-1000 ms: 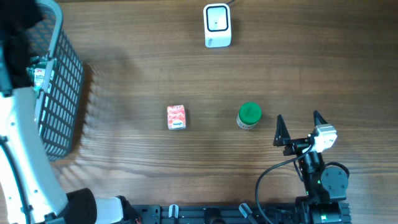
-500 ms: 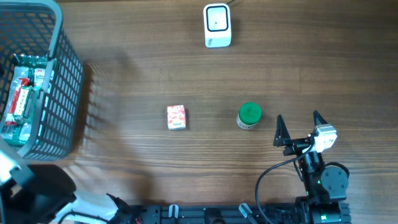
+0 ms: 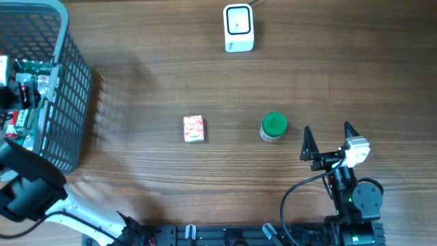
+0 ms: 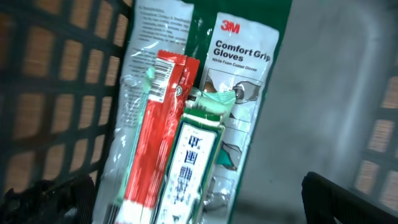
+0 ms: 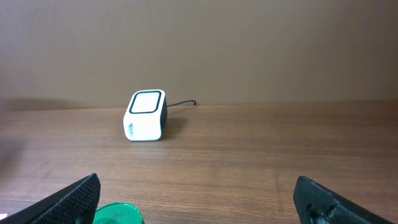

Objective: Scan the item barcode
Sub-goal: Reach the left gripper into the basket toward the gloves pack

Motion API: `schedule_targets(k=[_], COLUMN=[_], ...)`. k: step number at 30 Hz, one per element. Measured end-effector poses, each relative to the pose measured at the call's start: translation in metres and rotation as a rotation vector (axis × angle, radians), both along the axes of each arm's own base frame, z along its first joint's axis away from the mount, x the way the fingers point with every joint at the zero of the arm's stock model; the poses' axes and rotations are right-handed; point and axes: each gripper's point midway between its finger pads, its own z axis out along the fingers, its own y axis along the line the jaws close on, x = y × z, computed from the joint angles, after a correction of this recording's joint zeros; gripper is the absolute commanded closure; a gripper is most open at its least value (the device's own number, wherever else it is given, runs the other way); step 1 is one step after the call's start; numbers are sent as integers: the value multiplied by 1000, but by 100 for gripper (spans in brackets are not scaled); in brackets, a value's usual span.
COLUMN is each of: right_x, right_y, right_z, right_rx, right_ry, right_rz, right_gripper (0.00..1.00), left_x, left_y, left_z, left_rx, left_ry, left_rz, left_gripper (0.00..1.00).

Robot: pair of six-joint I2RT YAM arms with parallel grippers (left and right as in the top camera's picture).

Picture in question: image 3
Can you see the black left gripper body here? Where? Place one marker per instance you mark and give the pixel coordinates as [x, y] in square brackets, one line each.
[10, 98]

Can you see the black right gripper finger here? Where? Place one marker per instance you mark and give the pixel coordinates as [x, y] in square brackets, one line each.
[309, 150]
[349, 130]

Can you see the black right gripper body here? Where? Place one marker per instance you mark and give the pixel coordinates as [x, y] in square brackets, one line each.
[325, 161]

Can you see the green 3M sponge package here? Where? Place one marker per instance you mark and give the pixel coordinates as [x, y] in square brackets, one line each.
[38, 72]

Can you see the green lid white jar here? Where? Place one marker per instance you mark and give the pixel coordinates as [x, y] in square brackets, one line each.
[273, 127]

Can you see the red and white tissue pack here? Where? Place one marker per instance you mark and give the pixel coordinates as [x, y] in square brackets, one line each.
[193, 128]

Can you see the red stick packet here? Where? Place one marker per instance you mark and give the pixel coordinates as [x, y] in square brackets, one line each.
[11, 118]

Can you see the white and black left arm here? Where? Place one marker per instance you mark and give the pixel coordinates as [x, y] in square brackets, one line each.
[39, 193]

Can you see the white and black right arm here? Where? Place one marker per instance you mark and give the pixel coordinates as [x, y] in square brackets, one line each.
[357, 201]

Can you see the white barcode scanner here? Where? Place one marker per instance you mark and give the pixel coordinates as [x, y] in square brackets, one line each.
[238, 27]

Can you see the grey plastic mesh basket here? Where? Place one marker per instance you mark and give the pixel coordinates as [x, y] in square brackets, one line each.
[39, 31]

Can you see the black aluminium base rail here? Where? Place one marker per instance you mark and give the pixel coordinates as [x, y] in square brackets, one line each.
[303, 234]

